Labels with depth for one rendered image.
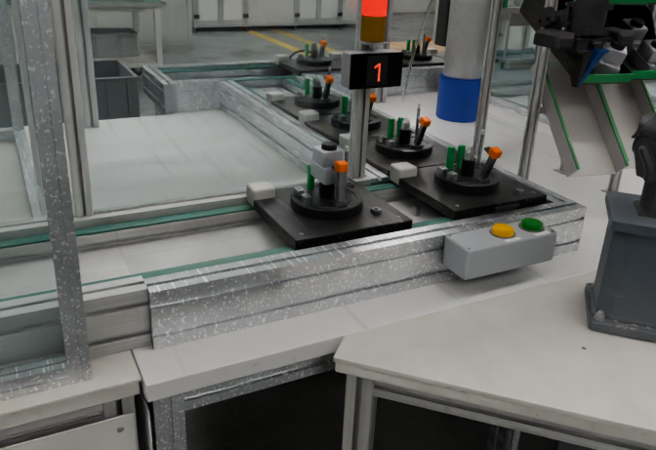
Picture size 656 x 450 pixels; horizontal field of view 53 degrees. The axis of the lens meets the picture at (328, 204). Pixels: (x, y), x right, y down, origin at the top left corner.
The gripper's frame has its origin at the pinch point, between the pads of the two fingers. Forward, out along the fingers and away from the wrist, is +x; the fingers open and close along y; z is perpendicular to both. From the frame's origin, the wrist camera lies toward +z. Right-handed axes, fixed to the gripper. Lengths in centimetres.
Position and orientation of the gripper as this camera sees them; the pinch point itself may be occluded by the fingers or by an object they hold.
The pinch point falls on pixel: (579, 67)
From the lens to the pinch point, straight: 127.1
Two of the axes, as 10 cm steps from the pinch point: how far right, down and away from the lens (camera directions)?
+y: -8.9, 1.4, -4.3
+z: -4.5, -3.6, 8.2
